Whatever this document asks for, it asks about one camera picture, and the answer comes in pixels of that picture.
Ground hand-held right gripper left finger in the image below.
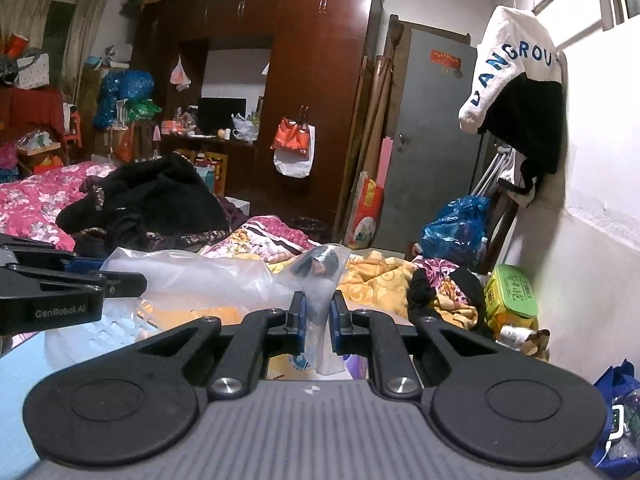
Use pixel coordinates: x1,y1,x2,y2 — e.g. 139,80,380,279
115,290,308,402

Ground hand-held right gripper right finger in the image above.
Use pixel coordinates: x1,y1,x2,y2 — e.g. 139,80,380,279
331,290,528,402

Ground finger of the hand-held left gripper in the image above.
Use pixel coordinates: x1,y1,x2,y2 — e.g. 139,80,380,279
0,234,107,274
0,266,148,302

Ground purple tissue pack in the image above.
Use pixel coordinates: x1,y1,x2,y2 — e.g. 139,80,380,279
345,354,371,381

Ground white plastic basket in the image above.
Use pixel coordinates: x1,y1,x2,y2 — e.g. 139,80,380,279
45,297,251,377

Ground large clear plastic bag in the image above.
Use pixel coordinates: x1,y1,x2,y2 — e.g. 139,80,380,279
100,247,296,311

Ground yellow patterned blanket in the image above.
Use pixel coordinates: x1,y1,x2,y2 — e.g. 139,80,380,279
335,250,481,331

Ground pink floral blanket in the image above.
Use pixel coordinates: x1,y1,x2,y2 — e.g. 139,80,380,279
0,162,121,251

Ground pink cartoon printed blanket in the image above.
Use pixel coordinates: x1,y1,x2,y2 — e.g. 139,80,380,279
200,215,321,276

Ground black clothes pile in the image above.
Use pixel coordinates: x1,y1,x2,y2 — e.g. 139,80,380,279
56,152,246,258

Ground purple floral cloth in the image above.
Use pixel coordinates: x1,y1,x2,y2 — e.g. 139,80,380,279
412,257,458,286

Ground red printed bag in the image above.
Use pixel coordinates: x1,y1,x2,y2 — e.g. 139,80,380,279
347,172,385,250

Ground blue plastic bag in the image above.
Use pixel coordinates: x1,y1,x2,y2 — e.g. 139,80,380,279
420,196,493,266

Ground white hanging plastic bag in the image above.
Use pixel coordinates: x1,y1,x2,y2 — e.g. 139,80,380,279
272,125,316,178

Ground red cloth cover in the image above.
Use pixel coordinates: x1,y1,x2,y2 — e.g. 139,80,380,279
0,87,66,136

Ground green plastic crate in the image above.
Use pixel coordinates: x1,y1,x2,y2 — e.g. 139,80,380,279
125,100,163,121

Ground blue plastic sacks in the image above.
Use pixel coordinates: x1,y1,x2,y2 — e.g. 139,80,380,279
92,70,155,128

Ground green lidded box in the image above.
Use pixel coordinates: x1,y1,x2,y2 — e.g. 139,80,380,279
484,264,540,331

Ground orange hanging bag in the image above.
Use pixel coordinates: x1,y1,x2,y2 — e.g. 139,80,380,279
270,117,313,158

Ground grey door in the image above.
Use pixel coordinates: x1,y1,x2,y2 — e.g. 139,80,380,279
385,20,493,261

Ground brown paper bag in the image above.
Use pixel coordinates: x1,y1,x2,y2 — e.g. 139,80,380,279
495,327,551,362

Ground black monitor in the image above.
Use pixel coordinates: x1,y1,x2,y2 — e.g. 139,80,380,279
197,97,247,133

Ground white spotted gift bag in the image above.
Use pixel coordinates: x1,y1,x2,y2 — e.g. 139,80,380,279
15,52,51,88

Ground small white hanging bag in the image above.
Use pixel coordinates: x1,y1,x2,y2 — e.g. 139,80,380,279
169,55,192,92

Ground beige curtain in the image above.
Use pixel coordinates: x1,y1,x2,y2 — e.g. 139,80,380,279
60,0,108,106
0,0,53,51

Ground white metal rack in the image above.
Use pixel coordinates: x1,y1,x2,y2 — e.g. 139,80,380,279
470,145,516,201

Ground wooden planks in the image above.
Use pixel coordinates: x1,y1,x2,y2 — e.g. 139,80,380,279
345,15,406,246

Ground brown wooden wardrobe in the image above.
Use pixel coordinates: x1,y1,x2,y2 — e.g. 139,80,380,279
132,0,383,241

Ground blue tote bag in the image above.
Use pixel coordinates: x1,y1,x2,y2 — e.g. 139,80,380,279
590,359,640,478

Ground black hanging garment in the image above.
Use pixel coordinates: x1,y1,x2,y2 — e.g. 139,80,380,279
477,74,565,176

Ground white printed hoodie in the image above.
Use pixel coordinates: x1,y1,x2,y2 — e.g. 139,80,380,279
459,5,563,133

